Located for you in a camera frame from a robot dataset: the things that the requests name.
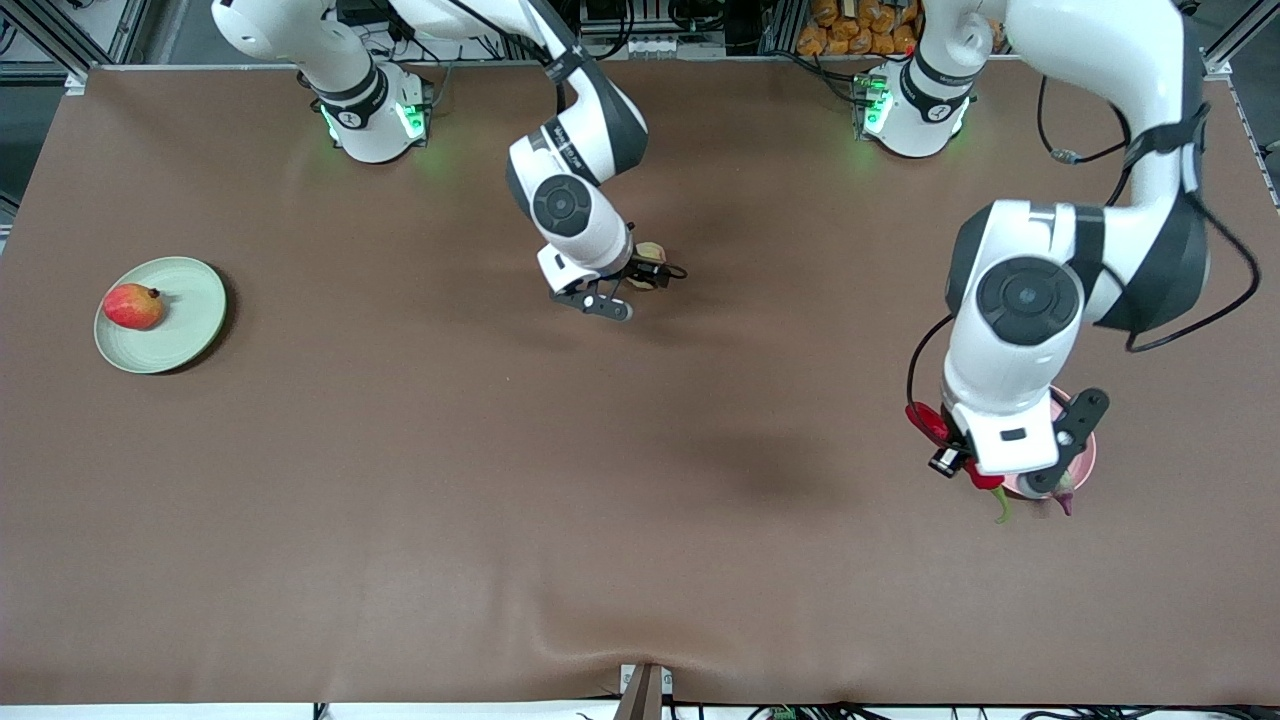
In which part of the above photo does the red chili pepper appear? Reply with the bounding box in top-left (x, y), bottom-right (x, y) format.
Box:
top-left (905, 400), bottom-right (1013, 524)

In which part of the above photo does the long purple eggplant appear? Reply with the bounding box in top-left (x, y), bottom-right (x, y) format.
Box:
top-left (1040, 468), bottom-right (1077, 518)

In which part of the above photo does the red apple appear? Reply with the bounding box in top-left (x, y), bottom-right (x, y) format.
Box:
top-left (103, 284), bottom-right (166, 331)

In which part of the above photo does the pale pink round plate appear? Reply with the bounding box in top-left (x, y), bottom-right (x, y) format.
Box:
top-left (1003, 385), bottom-right (1098, 501)

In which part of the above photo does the white terminal strip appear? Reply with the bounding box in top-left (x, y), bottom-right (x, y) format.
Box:
top-left (625, 35), bottom-right (707, 59)

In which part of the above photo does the brown table cover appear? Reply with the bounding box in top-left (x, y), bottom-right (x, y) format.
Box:
top-left (0, 55), bottom-right (1280, 707)

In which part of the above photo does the pale green round plate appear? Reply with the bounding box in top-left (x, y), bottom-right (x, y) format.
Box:
top-left (94, 257), bottom-right (228, 375)

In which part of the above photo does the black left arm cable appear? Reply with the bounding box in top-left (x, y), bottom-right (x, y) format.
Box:
top-left (905, 75), bottom-right (1263, 403)

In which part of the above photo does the metal table edge bracket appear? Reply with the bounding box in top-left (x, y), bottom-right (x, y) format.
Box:
top-left (612, 662), bottom-right (674, 720)

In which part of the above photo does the aluminium frame post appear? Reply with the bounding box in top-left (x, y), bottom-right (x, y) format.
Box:
top-left (0, 0), bottom-right (93, 96)
top-left (1205, 0), bottom-right (1280, 81)

